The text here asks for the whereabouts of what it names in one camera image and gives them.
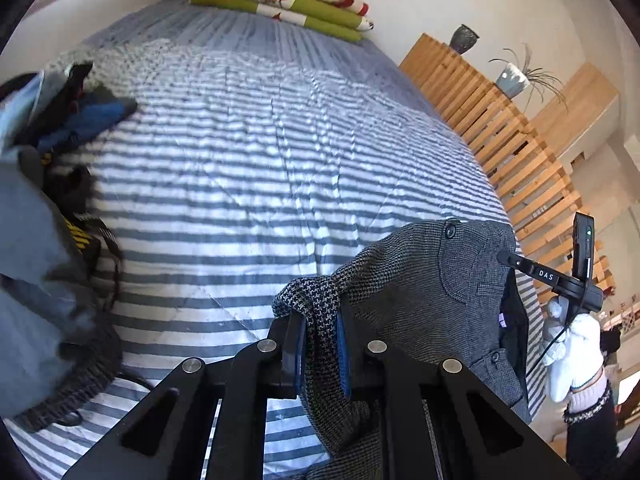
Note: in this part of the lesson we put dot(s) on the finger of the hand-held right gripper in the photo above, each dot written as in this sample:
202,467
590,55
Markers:
512,261

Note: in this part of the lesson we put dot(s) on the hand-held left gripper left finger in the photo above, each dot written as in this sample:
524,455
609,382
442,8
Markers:
301,360

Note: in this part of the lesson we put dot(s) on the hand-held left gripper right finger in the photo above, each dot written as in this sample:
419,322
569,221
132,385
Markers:
344,360

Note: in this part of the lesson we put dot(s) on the grey houndstooth garment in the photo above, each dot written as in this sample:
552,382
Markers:
425,285

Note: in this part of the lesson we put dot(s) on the person's right hand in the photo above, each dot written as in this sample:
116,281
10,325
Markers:
575,350

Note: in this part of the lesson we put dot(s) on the light wooden cabinet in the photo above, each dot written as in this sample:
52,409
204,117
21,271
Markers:
580,105

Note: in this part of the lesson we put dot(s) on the potted plant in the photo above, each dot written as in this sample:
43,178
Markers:
512,80

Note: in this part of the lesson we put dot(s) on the dark grey vase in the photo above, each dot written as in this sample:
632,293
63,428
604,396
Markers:
464,39

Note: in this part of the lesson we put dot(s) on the blue white striped bedspread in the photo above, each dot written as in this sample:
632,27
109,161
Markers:
250,135

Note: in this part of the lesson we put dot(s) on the grey blue jacket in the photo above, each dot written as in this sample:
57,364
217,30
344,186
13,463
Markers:
35,270

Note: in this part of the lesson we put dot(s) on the folded green blanket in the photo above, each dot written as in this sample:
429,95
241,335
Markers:
320,17

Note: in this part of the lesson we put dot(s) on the blue garment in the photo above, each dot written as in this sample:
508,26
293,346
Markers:
95,117

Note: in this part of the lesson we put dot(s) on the black garment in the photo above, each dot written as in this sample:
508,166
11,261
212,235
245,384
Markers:
70,90

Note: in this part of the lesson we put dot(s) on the light blue cloth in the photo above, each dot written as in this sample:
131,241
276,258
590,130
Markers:
20,110

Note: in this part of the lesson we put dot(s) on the wooden slatted frame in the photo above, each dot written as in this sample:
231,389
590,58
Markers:
505,125

